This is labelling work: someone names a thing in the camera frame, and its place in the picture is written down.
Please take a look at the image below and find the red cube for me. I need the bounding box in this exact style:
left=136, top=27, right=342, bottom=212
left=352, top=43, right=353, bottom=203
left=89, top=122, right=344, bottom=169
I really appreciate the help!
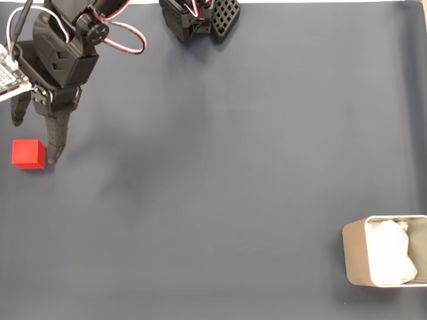
left=11, top=139, right=46, bottom=171

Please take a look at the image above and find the beige metal box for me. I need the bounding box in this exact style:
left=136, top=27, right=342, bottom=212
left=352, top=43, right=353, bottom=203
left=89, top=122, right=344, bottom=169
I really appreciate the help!
left=342, top=215, right=427, bottom=288

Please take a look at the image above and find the dark grey table mat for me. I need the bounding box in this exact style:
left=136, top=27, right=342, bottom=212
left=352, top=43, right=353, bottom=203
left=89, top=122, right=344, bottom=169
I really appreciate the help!
left=0, top=2, right=427, bottom=320

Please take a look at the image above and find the white crumpled paper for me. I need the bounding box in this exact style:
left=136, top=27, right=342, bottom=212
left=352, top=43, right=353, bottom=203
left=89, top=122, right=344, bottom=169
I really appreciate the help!
left=366, top=219, right=419, bottom=286

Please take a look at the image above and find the camera board on white mount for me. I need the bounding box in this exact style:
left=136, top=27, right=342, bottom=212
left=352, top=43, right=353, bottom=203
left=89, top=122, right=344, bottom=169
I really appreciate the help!
left=0, top=43, right=34, bottom=103

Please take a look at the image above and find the red white servo cable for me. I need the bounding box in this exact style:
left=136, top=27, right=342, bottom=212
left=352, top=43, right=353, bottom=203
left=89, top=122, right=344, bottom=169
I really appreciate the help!
left=96, top=19, right=148, bottom=56
left=185, top=0, right=214, bottom=20

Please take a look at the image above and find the black camera cable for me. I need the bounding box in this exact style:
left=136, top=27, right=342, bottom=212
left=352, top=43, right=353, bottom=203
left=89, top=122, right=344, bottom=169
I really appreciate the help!
left=12, top=0, right=35, bottom=46

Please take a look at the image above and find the white looped servo cable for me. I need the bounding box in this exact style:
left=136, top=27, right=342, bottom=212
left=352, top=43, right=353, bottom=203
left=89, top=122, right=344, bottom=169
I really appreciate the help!
left=6, top=5, right=73, bottom=47

